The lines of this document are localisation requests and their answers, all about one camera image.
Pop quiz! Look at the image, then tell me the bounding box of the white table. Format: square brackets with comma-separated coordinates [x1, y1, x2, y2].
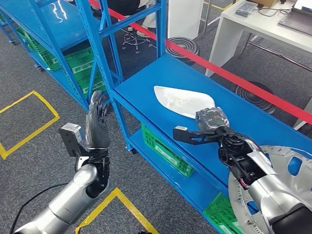
[205, 0, 312, 78]

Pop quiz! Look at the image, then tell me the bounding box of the grey laptop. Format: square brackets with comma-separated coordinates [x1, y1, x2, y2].
[278, 0, 312, 36]

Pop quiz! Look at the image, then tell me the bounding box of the white cabinet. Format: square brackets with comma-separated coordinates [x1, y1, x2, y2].
[167, 0, 205, 41]

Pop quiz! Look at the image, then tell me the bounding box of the black swivel stool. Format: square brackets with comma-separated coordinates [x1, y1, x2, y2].
[121, 27, 157, 55]

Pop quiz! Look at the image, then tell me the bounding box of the person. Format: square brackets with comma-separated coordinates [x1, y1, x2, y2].
[90, 0, 162, 39]

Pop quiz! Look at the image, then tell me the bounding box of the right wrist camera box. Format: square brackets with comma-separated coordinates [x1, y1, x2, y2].
[172, 125, 221, 147]

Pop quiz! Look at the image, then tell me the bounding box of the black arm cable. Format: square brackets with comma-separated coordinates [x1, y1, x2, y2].
[9, 183, 69, 234]

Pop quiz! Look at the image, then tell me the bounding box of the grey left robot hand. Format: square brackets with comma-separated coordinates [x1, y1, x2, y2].
[85, 90, 111, 150]

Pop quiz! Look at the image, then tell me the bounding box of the red barrier tape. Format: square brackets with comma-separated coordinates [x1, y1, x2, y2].
[88, 0, 312, 126]

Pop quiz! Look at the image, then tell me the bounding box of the yellow floor tape square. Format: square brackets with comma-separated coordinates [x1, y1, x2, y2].
[0, 91, 60, 161]
[74, 187, 159, 234]

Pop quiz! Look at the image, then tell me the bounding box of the grey handheld device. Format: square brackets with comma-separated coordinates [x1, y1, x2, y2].
[234, 0, 258, 19]

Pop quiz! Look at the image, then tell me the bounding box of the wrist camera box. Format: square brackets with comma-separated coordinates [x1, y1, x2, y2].
[57, 122, 84, 158]
[172, 125, 221, 147]

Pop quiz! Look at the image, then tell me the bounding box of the silver wheel cover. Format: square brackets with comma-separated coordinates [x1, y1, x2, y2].
[227, 145, 312, 234]

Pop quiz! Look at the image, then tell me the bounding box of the white curved plastic part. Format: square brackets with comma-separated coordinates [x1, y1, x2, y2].
[153, 85, 216, 119]

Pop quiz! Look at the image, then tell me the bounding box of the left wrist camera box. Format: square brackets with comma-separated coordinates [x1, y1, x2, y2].
[57, 122, 84, 158]

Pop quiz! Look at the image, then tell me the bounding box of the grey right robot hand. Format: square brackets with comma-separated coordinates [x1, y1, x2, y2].
[195, 107, 230, 133]

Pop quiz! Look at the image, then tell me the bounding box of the blue metal shelf rack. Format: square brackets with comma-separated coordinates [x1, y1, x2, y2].
[74, 0, 312, 234]
[0, 0, 109, 112]

